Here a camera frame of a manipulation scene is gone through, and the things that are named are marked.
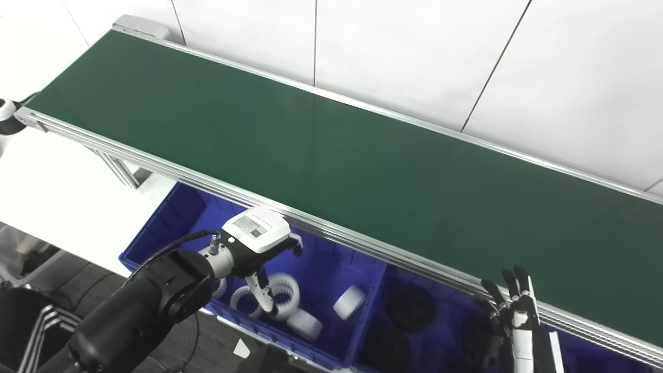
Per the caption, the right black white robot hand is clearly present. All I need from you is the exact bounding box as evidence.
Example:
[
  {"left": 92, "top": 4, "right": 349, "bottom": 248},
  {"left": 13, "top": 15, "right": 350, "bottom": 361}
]
[{"left": 473, "top": 265, "right": 566, "bottom": 373}]

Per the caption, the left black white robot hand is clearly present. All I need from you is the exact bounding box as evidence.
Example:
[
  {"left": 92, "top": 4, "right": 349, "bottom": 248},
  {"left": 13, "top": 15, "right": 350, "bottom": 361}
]
[{"left": 220, "top": 206, "right": 304, "bottom": 317}]

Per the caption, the green conveyor belt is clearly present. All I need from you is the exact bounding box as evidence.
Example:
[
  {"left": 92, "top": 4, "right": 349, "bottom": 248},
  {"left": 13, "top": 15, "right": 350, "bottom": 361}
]
[
  {"left": 26, "top": 30, "right": 663, "bottom": 349},
  {"left": 14, "top": 23, "right": 663, "bottom": 369}
]

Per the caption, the blue bin with white parts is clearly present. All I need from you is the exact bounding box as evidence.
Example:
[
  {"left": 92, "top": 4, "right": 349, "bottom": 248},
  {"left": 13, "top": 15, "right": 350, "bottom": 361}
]
[{"left": 119, "top": 181, "right": 387, "bottom": 371}]

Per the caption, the blue bin with black parts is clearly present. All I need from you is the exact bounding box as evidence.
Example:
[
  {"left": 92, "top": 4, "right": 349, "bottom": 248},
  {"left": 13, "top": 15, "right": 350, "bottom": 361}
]
[{"left": 351, "top": 263, "right": 663, "bottom": 373}]

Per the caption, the white cylinder part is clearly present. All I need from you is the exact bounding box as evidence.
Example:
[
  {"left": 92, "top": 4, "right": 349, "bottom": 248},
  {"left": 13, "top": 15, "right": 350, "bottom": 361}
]
[
  {"left": 286, "top": 309, "right": 324, "bottom": 343},
  {"left": 333, "top": 284, "right": 367, "bottom": 321}
]

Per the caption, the black wheel part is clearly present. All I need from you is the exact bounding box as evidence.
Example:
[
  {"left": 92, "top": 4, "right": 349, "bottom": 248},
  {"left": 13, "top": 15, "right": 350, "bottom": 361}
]
[
  {"left": 389, "top": 283, "right": 436, "bottom": 334},
  {"left": 372, "top": 328, "right": 411, "bottom": 371}
]

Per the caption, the grey conveyor motor housing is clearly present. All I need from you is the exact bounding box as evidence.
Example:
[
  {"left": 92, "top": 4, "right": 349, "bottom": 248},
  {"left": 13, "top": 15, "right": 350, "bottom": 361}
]
[{"left": 112, "top": 14, "right": 172, "bottom": 42}]

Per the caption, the grey translucent crate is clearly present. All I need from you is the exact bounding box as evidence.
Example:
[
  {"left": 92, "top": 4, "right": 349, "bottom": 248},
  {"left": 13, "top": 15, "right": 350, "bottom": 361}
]
[{"left": 0, "top": 223, "right": 68, "bottom": 291}]

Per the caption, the white round device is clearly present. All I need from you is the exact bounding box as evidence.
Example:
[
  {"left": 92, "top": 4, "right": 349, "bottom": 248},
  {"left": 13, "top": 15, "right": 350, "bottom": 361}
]
[{"left": 0, "top": 97, "right": 24, "bottom": 137}]

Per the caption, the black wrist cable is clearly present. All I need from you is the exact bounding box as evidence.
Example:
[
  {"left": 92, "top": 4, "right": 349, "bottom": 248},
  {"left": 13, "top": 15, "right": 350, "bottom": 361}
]
[{"left": 124, "top": 229, "right": 222, "bottom": 281}]

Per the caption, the black chair chrome frame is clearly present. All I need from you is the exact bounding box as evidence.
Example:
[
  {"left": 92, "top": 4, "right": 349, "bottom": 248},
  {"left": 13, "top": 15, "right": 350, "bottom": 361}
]
[{"left": 0, "top": 285, "right": 79, "bottom": 373}]

